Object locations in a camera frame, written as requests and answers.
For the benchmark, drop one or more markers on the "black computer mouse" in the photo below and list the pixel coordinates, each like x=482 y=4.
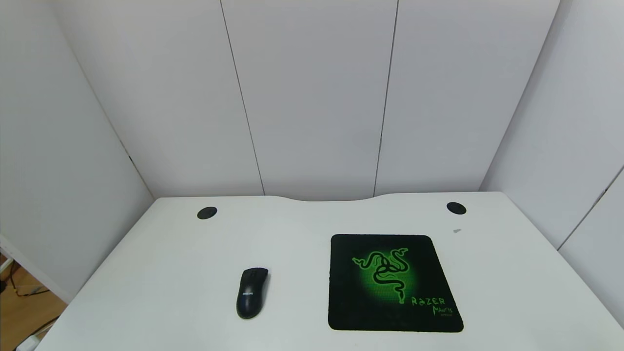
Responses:
x=252 y=295

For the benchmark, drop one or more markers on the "black green mouse pad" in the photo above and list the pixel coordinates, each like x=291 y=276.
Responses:
x=390 y=312

